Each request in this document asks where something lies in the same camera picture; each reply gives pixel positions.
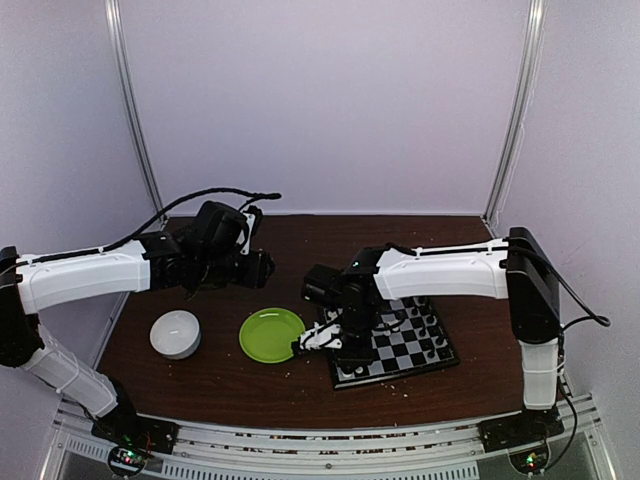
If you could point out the right aluminium corner post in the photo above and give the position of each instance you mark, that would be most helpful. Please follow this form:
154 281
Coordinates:
529 59

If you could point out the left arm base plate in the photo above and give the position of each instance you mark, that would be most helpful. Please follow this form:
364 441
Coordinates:
143 435

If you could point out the white bowl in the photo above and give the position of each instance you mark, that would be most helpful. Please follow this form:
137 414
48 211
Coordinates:
175 335

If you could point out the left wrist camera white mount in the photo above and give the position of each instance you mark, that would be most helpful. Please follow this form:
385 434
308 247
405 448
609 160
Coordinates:
253 217

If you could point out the black and white chessboard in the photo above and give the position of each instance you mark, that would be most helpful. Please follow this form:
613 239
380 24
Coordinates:
410 339

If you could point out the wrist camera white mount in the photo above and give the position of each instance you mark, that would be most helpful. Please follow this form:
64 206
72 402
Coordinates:
253 217
319 337

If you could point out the aluminium corner post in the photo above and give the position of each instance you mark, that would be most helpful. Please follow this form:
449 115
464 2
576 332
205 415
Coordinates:
118 42
529 59

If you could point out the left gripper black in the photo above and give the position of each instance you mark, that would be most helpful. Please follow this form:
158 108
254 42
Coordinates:
256 274

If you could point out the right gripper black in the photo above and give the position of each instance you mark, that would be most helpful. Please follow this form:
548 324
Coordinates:
349 361

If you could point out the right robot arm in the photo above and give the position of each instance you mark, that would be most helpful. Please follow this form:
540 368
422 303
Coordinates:
514 268

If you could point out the lime green plate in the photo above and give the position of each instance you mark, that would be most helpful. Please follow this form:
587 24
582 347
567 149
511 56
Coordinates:
266 335

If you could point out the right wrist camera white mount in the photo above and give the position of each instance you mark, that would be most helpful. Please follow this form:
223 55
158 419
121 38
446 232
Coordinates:
319 337

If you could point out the aluminium front rail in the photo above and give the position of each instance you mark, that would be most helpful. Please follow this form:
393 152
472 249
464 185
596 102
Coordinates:
444 450

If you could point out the left aluminium corner post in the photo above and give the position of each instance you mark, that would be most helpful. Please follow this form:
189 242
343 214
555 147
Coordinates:
118 42

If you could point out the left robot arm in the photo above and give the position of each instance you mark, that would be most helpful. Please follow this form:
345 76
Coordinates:
212 252

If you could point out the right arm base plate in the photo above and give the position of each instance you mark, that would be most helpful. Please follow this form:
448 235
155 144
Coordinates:
519 429

